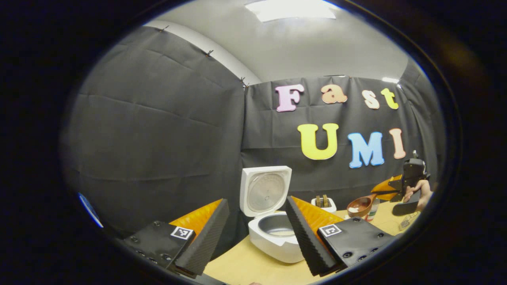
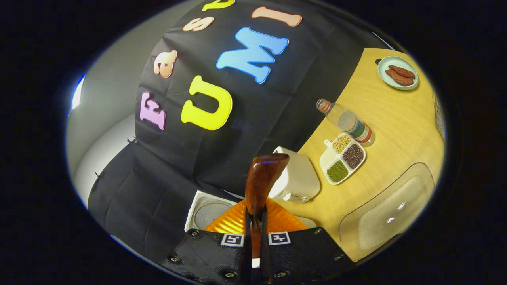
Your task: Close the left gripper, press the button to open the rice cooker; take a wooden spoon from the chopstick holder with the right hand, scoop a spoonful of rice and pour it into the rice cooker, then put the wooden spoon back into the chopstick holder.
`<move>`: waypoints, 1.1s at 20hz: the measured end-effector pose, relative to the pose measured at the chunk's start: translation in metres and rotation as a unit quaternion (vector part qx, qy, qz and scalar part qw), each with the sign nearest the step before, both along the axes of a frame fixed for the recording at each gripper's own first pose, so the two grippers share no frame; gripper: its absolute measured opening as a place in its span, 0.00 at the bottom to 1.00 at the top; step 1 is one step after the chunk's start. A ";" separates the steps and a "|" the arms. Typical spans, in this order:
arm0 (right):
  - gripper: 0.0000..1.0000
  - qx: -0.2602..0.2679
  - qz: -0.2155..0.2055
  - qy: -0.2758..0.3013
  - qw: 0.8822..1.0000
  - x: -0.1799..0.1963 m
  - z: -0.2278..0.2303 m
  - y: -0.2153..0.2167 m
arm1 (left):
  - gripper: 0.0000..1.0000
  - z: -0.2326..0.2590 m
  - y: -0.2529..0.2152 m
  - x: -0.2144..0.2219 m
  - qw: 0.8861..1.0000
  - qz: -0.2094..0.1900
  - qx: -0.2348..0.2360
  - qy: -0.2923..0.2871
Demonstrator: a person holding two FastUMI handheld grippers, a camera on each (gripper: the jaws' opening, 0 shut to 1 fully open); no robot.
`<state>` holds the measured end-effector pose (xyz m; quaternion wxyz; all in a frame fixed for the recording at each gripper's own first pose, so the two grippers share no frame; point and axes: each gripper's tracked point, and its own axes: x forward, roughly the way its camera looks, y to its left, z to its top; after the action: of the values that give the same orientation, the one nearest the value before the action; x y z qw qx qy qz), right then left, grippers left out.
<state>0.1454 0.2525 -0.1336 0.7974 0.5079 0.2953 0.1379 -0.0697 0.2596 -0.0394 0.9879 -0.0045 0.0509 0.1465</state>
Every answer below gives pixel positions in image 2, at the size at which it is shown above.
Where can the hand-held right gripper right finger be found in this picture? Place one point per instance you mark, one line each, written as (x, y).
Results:
(265, 261)

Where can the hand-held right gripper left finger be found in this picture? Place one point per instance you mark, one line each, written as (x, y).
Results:
(248, 253)

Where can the white rice cooker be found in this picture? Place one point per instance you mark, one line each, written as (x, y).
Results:
(210, 213)

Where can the brown wooden spoon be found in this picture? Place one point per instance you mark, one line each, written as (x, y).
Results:
(261, 178)

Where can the white toaster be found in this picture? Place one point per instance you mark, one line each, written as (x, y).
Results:
(299, 178)

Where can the clear plastic tray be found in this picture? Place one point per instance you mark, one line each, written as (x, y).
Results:
(356, 221)

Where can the green mung beans pile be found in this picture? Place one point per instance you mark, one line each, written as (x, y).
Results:
(337, 171)

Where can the white divided grain dish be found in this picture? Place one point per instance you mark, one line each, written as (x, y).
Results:
(328, 156)

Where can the dark red beans pile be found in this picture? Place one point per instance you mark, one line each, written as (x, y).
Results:
(353, 156)

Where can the yellow soybeans pile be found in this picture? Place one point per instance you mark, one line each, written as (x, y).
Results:
(341, 144)

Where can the black backdrop cloth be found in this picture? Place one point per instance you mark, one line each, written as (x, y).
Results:
(277, 111)

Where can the clear plastic water bottle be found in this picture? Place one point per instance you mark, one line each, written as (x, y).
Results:
(348, 120)

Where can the brown meat slice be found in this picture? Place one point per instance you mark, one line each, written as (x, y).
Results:
(402, 71)
(398, 78)

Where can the pale green plate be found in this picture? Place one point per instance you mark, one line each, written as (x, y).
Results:
(386, 63)

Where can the ceiling light panel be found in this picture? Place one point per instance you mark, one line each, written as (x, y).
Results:
(78, 93)

